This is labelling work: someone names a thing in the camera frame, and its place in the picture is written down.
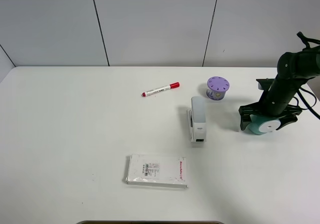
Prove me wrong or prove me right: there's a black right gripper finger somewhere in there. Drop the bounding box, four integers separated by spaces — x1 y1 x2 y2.
276 115 298 131

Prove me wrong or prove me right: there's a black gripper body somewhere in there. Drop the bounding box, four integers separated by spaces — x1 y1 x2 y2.
239 78 301 118

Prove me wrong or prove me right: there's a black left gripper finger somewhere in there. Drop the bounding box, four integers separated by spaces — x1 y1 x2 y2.
239 111 252 131

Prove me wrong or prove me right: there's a teal pencil sharpener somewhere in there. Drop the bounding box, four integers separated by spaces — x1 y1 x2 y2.
248 115 281 135

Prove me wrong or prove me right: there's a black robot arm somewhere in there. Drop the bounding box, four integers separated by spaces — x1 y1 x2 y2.
238 47 320 131

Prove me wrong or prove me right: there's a white grey stapler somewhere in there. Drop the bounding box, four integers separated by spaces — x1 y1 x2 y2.
186 96 207 143

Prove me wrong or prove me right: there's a purple round container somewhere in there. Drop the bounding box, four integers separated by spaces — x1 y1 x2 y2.
206 76 230 100

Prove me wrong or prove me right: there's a red whiteboard marker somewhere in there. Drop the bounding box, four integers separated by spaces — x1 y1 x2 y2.
141 82 180 97

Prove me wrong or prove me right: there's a white cardboard box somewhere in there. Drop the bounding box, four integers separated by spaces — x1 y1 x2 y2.
125 154 188 189

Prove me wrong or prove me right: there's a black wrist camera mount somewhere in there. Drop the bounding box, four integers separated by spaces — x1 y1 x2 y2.
256 78 274 91

